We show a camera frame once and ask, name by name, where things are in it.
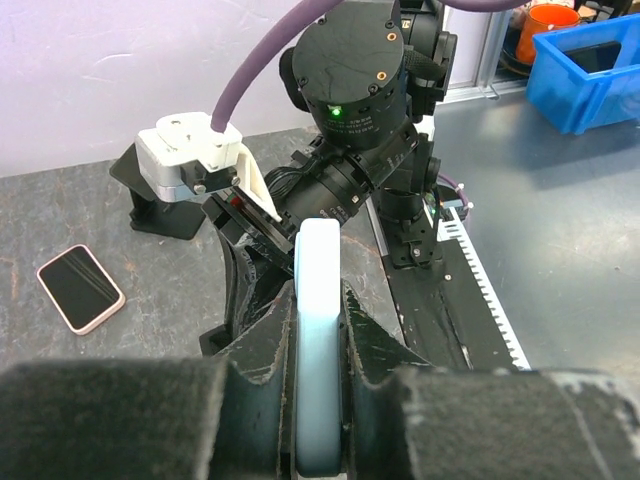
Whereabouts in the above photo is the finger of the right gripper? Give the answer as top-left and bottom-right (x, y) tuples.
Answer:
(199, 226), (293, 357)

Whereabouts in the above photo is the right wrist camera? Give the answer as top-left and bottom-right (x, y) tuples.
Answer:
(134, 112), (281, 221)

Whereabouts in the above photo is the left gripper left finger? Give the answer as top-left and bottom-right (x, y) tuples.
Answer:
(1, 283), (295, 479)

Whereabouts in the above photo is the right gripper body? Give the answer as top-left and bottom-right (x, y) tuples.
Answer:
(202, 192), (300, 273)

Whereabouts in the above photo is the blue case phone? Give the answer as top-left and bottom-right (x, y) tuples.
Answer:
(294, 218), (341, 478)

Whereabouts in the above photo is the black folding phone stand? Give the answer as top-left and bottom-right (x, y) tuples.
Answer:
(109, 144), (205, 240)

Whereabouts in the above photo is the pink case phone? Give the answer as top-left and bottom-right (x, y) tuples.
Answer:
(36, 244), (126, 336)

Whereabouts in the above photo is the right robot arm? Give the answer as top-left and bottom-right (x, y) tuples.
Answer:
(200, 1), (457, 356)

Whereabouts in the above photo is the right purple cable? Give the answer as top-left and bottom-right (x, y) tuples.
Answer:
(209, 0), (526, 134)

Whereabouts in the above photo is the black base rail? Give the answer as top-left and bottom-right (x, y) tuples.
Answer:
(366, 200), (531, 371)

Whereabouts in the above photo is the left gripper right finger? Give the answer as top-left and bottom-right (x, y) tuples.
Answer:
(341, 283), (639, 479)

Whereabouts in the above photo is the blue storage bin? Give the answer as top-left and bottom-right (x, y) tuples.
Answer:
(526, 14), (639, 135)

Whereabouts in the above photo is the orange cup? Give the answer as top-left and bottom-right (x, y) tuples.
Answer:
(515, 1), (581, 64)

